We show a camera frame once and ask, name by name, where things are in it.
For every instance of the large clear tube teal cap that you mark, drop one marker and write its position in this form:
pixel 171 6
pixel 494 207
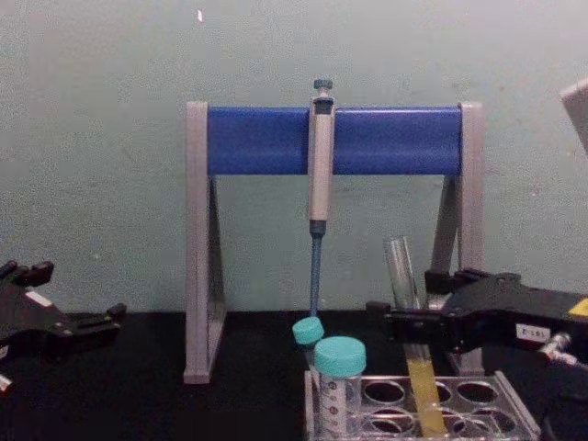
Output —
pixel 340 356

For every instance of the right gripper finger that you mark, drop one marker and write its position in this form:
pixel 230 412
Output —
pixel 438 281
pixel 413 326

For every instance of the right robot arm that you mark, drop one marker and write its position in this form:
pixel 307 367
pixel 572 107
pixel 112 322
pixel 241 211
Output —
pixel 578 115

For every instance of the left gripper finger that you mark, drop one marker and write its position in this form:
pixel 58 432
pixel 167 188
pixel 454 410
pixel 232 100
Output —
pixel 98 324
pixel 34 272

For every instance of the small tube teal cap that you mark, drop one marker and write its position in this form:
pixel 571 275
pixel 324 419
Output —
pixel 307 331

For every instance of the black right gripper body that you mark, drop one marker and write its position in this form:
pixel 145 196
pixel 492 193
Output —
pixel 496 312

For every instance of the glass test tube yellow liquid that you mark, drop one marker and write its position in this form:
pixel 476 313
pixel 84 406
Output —
pixel 425 390

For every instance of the black table cloth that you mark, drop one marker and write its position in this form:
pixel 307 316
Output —
pixel 138 404

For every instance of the grey stand with blue bar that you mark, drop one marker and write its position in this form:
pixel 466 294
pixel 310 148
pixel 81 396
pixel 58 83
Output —
pixel 257 140

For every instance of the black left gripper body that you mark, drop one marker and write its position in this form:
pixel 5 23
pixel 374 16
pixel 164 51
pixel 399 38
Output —
pixel 32 326

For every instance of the clear plastic tube rack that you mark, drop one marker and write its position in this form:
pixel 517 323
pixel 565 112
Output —
pixel 487 390

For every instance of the grey pipette with blue tip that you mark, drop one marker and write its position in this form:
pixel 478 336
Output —
pixel 320 174

